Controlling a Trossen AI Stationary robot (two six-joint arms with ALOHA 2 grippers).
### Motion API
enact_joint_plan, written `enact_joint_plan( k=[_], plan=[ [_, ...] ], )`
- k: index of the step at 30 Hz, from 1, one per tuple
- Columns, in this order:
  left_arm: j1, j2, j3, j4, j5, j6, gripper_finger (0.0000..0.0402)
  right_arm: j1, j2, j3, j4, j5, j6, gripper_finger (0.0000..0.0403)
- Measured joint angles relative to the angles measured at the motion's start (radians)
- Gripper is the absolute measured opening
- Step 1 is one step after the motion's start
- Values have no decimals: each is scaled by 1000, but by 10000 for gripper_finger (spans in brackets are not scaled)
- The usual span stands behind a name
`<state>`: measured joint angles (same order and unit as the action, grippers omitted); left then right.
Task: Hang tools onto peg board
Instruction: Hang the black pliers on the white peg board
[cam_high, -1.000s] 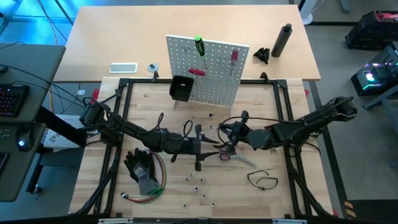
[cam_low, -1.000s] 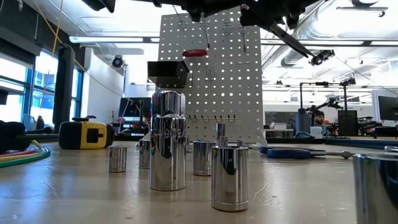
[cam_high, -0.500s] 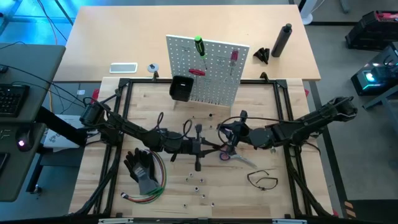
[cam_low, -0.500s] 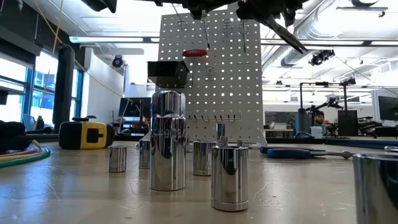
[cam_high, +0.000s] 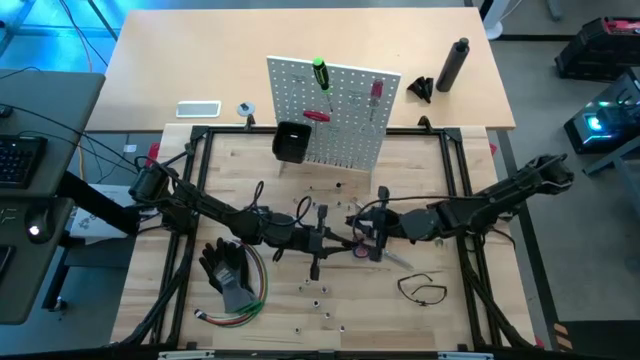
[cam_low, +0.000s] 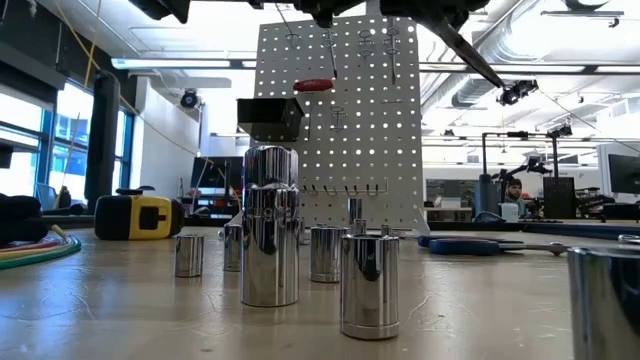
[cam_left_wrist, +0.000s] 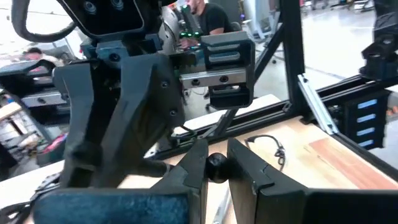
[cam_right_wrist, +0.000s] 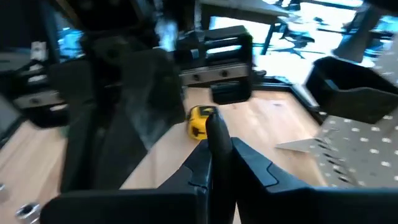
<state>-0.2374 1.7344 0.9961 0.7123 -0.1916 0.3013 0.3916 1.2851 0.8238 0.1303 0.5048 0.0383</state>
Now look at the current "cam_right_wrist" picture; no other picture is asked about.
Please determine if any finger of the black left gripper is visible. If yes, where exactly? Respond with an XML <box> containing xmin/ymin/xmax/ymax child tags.
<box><xmin>61</xmin><ymin>101</ymin><xmax>107</xmax><ymax>192</ymax></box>
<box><xmin>117</xmin><ymin>49</ymin><xmax>187</xmax><ymax>151</ymax></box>

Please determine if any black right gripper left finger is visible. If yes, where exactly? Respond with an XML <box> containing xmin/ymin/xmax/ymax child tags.
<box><xmin>39</xmin><ymin>139</ymin><xmax>213</xmax><ymax>224</ymax></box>

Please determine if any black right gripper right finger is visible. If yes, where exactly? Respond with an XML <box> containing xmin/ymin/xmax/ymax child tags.
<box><xmin>231</xmin><ymin>136</ymin><xmax>398</xmax><ymax>224</ymax></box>

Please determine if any white perforated pegboard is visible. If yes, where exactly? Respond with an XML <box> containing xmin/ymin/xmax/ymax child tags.
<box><xmin>275</xmin><ymin>34</ymin><xmax>398</xmax><ymax>188</ymax></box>

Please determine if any yellow tape measure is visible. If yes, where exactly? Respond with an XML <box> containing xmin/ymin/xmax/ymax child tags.
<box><xmin>185</xmin><ymin>105</ymin><xmax>218</xmax><ymax>141</ymax></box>

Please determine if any small chrome socket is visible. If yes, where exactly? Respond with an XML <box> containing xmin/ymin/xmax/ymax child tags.
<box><xmin>14</xmin><ymin>202</ymin><xmax>42</xmax><ymax>224</ymax></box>

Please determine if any black plastic bin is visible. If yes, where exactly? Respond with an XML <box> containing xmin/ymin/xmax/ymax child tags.
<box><xmin>304</xmin><ymin>55</ymin><xmax>398</xmax><ymax>125</ymax></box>

